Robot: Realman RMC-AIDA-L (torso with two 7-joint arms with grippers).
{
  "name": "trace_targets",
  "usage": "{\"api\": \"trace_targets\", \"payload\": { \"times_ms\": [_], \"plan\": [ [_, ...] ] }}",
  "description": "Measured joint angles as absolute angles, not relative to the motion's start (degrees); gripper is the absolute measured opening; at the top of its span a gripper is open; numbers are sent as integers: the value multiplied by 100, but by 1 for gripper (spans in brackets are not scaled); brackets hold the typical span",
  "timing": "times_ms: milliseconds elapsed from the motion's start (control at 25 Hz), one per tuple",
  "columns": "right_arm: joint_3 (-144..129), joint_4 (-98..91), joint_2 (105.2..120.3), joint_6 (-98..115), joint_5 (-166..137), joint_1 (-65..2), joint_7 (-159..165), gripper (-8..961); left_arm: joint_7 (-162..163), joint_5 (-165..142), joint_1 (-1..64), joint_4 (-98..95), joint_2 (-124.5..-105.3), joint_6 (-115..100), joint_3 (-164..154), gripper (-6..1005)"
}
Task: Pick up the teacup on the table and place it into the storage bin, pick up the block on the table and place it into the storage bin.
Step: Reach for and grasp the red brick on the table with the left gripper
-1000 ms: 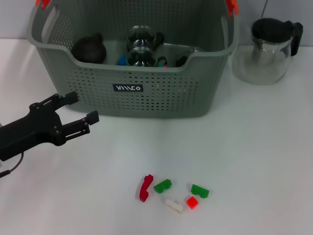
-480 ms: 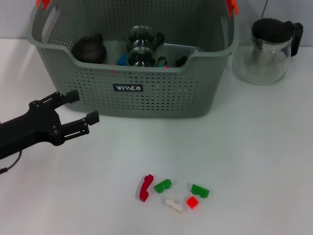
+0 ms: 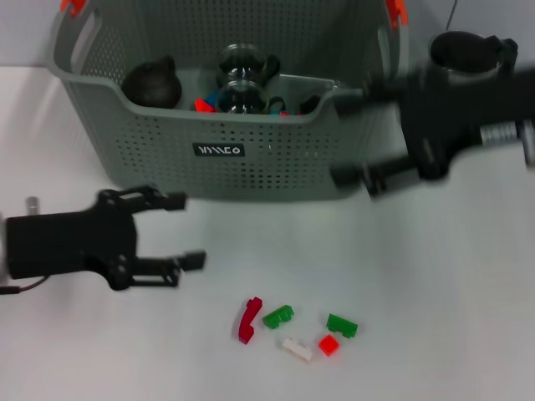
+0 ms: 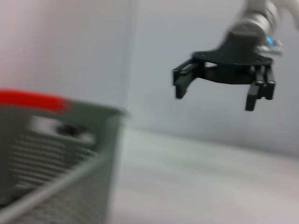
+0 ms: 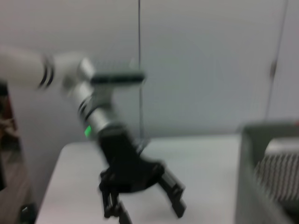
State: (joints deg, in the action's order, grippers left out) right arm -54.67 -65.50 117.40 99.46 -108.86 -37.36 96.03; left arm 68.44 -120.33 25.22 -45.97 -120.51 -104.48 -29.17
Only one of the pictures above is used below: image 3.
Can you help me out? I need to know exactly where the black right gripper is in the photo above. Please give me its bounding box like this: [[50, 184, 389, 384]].
[[329, 65, 535, 201]]

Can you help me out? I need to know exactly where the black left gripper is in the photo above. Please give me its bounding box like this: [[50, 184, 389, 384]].
[[6, 185, 207, 292]]

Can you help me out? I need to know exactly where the dark red curved toy brick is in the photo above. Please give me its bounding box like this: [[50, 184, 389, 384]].
[[237, 297, 263, 344]]

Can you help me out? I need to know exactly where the grey-green perforated storage bin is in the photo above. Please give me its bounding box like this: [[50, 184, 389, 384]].
[[52, 0, 410, 204]]

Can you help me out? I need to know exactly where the glass teapot black lid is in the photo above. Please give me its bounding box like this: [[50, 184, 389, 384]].
[[428, 29, 520, 80]]

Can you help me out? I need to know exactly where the green toy brick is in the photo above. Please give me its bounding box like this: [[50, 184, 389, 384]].
[[325, 313, 359, 338], [262, 305, 295, 330]]

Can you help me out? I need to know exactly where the dark clay teapot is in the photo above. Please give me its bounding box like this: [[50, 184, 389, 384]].
[[121, 55, 184, 109]]

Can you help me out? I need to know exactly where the white toy brick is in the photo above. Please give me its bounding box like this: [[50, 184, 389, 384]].
[[282, 337, 313, 365]]

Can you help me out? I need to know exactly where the red square toy brick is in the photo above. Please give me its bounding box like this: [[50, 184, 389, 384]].
[[318, 334, 340, 358]]

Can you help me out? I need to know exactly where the right arm cable with connector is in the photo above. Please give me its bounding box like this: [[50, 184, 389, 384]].
[[479, 119, 535, 168]]

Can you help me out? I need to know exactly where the arm cable with connector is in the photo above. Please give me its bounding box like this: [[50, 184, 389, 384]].
[[479, 119, 535, 168], [0, 275, 49, 297]]

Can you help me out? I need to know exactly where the left arm cable with connector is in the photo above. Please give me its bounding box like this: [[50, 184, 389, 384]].
[[0, 275, 49, 297]]

